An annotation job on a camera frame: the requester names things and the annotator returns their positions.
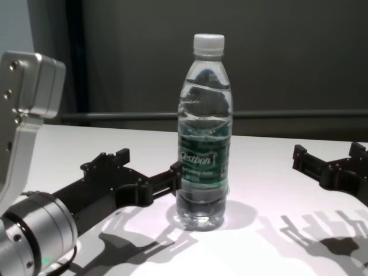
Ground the thin grey horizontal rail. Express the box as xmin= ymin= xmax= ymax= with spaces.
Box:
xmin=60 ymin=109 xmax=368 ymax=121

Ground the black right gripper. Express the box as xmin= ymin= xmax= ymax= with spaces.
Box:
xmin=292 ymin=141 xmax=368 ymax=206

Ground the clear water bottle green label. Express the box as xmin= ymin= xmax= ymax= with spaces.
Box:
xmin=175 ymin=33 xmax=233 ymax=231

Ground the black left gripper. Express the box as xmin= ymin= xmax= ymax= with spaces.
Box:
xmin=53 ymin=147 xmax=183 ymax=228

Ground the dark vertical post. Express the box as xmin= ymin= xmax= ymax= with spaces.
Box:
xmin=67 ymin=0 xmax=90 ymax=127

